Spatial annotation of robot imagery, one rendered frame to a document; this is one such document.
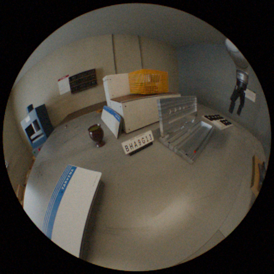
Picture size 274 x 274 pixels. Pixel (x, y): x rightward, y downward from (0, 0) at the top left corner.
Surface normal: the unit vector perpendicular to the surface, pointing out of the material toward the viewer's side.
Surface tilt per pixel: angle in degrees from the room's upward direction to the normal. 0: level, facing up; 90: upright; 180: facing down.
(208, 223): 0
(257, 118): 90
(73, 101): 90
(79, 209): 0
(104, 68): 90
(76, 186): 0
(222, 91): 90
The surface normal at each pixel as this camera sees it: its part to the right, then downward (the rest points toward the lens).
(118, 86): 0.54, 0.45
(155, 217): -0.09, -0.81
